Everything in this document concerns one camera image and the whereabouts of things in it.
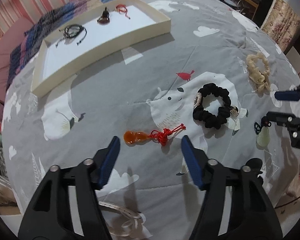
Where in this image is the striped purple blue quilt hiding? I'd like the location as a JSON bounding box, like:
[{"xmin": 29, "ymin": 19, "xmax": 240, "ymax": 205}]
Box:
[{"xmin": 6, "ymin": 0, "xmax": 112, "ymax": 88}]

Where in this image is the black cord jade pendant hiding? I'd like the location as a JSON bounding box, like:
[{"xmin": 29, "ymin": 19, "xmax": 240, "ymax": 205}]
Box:
[{"xmin": 254, "ymin": 121, "xmax": 271, "ymax": 147}]

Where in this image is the red string bracelet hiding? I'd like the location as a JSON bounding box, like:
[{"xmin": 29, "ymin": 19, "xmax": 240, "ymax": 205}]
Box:
[{"xmin": 115, "ymin": 4, "xmax": 131, "ymax": 20}]

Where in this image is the white cardboard tray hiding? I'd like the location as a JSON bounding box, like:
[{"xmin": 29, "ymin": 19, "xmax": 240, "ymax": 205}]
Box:
[{"xmin": 31, "ymin": 0, "xmax": 171, "ymax": 98}]

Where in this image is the cream scrunchie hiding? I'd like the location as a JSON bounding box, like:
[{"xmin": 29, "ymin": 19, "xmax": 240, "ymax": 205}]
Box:
[{"xmin": 246, "ymin": 52, "xmax": 270, "ymax": 93}]

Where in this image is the gold watch cream strap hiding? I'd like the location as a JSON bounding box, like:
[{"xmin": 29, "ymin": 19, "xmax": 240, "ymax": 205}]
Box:
[{"xmin": 98, "ymin": 200, "xmax": 143, "ymax": 238}]

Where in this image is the orange gourd pendant red knot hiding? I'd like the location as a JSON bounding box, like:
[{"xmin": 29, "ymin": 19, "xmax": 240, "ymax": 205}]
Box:
[{"xmin": 123, "ymin": 124, "xmax": 186, "ymax": 146}]

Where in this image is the black cord bracelet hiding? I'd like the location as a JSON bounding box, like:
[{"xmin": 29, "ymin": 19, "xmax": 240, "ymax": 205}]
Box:
[{"xmin": 55, "ymin": 23, "xmax": 88, "ymax": 48}]

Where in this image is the grey bear print blanket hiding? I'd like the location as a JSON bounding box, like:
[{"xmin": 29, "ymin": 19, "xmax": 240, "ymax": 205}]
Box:
[{"xmin": 2, "ymin": 0, "xmax": 300, "ymax": 239}]

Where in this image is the brown stone pendant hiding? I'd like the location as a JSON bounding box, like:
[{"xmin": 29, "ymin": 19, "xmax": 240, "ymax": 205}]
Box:
[{"xmin": 97, "ymin": 7, "xmax": 110, "ymax": 24}]

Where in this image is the black scrunchie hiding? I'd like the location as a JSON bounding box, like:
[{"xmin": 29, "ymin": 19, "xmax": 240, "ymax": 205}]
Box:
[{"xmin": 192, "ymin": 83, "xmax": 239, "ymax": 129}]

